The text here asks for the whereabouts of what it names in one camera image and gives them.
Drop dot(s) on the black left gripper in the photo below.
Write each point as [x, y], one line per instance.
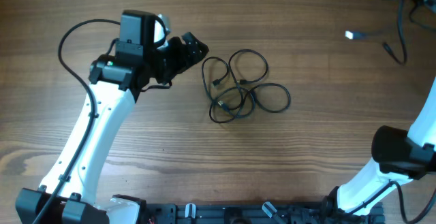
[182, 61]

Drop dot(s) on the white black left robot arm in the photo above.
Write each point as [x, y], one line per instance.
[143, 51]

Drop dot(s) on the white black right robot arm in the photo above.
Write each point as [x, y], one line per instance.
[397, 156]

